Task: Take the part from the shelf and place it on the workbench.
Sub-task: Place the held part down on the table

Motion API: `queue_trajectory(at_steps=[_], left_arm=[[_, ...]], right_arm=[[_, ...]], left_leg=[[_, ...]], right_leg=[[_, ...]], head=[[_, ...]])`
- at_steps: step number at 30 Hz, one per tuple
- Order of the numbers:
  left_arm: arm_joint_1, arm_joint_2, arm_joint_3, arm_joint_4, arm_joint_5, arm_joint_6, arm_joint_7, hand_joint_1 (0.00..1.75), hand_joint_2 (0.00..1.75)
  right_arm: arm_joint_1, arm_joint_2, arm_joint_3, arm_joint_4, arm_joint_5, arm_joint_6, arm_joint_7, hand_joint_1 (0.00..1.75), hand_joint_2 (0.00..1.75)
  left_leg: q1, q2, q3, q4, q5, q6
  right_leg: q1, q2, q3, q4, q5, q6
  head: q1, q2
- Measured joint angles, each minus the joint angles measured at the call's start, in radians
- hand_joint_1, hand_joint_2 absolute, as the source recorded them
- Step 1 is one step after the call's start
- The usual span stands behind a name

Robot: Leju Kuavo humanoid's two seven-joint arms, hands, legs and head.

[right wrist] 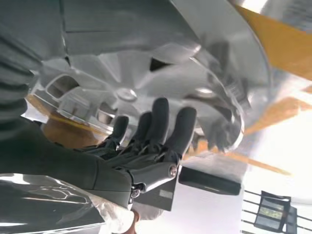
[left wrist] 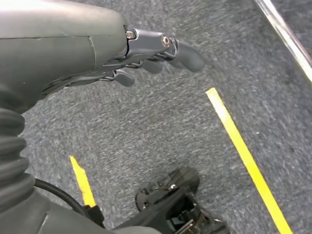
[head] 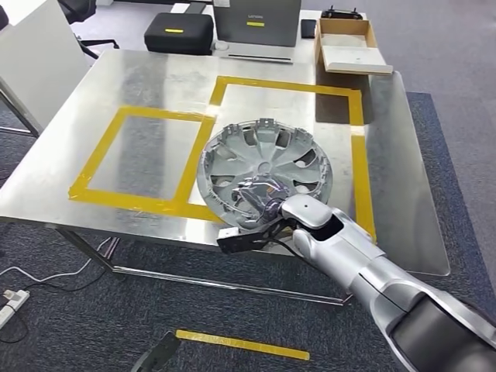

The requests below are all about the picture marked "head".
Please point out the black phone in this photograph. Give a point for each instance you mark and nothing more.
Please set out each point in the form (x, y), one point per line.
(308, 28)

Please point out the black robot left foot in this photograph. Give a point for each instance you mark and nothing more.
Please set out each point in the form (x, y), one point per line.
(155, 354)

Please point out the steel workbench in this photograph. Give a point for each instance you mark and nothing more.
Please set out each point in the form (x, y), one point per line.
(155, 82)

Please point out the yellow tape square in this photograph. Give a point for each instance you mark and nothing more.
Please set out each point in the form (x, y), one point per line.
(358, 169)
(100, 151)

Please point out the yellow floor tape strip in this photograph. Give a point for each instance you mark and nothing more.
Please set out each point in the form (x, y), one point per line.
(240, 344)

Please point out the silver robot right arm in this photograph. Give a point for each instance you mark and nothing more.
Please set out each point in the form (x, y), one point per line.
(387, 287)

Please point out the white power strip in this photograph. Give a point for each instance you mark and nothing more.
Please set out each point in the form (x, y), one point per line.
(13, 305)

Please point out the black controller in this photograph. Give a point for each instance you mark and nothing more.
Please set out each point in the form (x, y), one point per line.
(340, 13)

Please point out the black office chair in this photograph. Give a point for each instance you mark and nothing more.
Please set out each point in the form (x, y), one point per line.
(77, 10)

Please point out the cardboard box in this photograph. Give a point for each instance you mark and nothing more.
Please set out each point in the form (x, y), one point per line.
(349, 28)

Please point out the black carry case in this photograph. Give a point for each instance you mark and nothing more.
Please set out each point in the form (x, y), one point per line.
(178, 33)

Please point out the white table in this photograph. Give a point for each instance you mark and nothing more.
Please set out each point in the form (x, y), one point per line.
(38, 56)

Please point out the silver wheel hubcap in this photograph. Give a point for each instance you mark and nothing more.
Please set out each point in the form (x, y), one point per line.
(267, 154)

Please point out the grey laptop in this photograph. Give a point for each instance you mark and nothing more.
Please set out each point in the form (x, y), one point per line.
(256, 23)

